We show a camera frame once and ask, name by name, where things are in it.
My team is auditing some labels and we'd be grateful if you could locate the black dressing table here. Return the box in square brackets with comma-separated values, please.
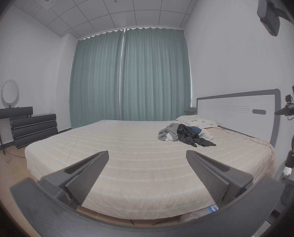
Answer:
[0, 106, 33, 155]

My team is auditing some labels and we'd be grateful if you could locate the pile of clothes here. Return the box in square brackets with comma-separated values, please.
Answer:
[158, 123, 217, 148]

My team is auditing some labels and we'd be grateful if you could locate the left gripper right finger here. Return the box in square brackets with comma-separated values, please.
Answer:
[186, 149, 254, 206]

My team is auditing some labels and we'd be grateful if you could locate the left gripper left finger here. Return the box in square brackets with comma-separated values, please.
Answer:
[39, 150, 110, 210]

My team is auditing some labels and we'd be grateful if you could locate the white printed pillow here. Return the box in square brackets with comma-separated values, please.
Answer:
[175, 115, 219, 129]

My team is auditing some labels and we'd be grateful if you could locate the black chest of drawers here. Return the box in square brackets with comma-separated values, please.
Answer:
[9, 114, 59, 149]

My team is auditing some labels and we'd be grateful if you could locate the bed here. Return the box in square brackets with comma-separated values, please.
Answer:
[25, 89, 281, 222]

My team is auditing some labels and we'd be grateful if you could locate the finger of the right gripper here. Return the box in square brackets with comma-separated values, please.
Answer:
[274, 107, 294, 116]

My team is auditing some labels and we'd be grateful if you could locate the black cable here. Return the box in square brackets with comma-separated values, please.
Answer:
[5, 148, 26, 162]

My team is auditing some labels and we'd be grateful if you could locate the round mirror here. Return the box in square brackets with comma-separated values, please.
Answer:
[1, 80, 20, 108]

